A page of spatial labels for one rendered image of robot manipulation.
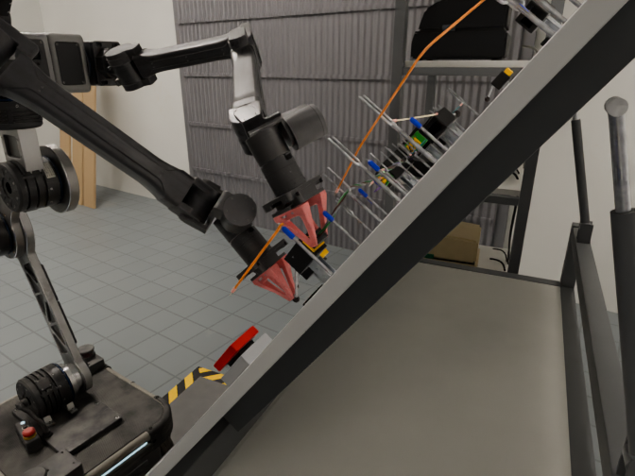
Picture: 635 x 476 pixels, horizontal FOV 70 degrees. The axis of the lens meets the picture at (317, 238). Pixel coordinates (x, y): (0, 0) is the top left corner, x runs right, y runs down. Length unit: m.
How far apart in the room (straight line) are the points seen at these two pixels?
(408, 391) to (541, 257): 2.41
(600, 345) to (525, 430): 0.22
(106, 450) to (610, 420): 1.50
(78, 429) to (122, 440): 0.17
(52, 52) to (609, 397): 1.45
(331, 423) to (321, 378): 0.14
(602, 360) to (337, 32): 3.08
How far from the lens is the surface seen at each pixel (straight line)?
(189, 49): 1.28
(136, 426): 1.87
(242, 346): 0.58
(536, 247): 3.33
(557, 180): 3.20
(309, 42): 3.76
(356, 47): 3.54
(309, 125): 0.75
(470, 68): 1.59
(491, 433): 0.99
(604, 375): 0.86
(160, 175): 0.83
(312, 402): 0.99
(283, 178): 0.73
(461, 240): 1.77
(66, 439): 1.89
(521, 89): 0.34
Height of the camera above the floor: 1.45
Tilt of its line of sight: 21 degrees down
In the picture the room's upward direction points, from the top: straight up
